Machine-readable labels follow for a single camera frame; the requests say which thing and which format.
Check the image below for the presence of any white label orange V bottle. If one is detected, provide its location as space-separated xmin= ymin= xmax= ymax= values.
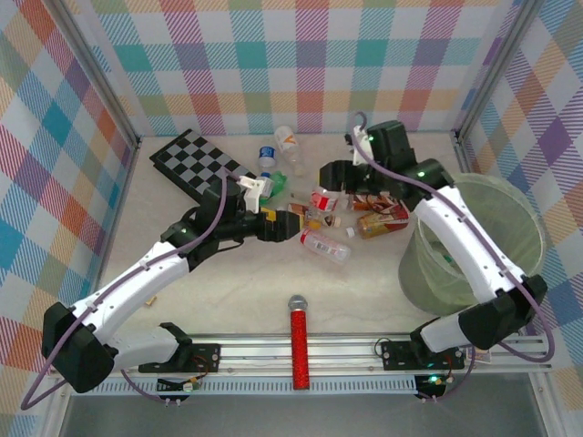
xmin=272 ymin=125 xmax=307 ymax=177

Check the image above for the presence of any small circuit board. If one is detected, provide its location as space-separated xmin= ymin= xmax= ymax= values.
xmin=157 ymin=376 xmax=201 ymax=393
xmin=414 ymin=373 xmax=446 ymax=401

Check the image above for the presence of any blue label blue cap bottle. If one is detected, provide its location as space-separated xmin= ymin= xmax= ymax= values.
xmin=257 ymin=144 xmax=280 ymax=170

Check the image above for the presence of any red white label clear bottle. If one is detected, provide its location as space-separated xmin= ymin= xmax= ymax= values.
xmin=310 ymin=188 xmax=350 ymax=213

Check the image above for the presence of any small bottle tan cap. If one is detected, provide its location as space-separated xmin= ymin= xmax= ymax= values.
xmin=304 ymin=208 xmax=343 ymax=230

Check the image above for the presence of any green plastic bottle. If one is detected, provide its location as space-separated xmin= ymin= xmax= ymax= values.
xmin=261 ymin=170 xmax=291 ymax=201

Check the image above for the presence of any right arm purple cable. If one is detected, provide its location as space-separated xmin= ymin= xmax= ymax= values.
xmin=353 ymin=111 xmax=557 ymax=363

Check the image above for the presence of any aluminium frame post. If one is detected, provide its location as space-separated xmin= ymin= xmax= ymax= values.
xmin=455 ymin=0 xmax=543 ymax=142
xmin=47 ymin=0 xmax=142 ymax=151

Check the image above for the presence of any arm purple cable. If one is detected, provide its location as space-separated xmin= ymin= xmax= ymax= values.
xmin=353 ymin=111 xmax=557 ymax=363
xmin=20 ymin=167 xmax=230 ymax=411

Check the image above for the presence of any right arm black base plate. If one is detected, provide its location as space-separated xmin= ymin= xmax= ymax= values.
xmin=380 ymin=340 xmax=465 ymax=372

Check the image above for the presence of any slotted white cable duct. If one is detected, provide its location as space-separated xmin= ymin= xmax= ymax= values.
xmin=72 ymin=378 xmax=418 ymax=396

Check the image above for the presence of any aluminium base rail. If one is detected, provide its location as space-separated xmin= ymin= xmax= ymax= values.
xmin=49 ymin=334 xmax=552 ymax=377

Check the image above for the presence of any right aluminium frame post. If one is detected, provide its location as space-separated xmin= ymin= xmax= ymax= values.
xmin=455 ymin=0 xmax=543 ymax=142

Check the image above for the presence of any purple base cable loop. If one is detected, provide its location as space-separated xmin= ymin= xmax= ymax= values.
xmin=421 ymin=348 xmax=478 ymax=404
xmin=120 ymin=369 xmax=183 ymax=405

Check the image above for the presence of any left aluminium frame post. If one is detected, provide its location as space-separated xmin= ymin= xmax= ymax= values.
xmin=47 ymin=0 xmax=142 ymax=151

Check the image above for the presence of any copper red tea bottle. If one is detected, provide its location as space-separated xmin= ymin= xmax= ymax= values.
xmin=348 ymin=189 xmax=406 ymax=215

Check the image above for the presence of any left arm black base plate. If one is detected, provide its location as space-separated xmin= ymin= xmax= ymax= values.
xmin=138 ymin=343 xmax=222 ymax=374

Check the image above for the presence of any red glitter microphone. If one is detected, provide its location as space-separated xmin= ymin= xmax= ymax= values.
xmin=287 ymin=294 xmax=312 ymax=391

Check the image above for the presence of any green translucent bin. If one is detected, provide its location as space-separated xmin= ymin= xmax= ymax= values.
xmin=398 ymin=172 xmax=547 ymax=318

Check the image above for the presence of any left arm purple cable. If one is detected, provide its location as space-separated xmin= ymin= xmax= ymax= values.
xmin=20 ymin=167 xmax=230 ymax=411

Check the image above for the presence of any black grey chessboard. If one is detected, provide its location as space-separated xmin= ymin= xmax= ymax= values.
xmin=148 ymin=128 xmax=259 ymax=204

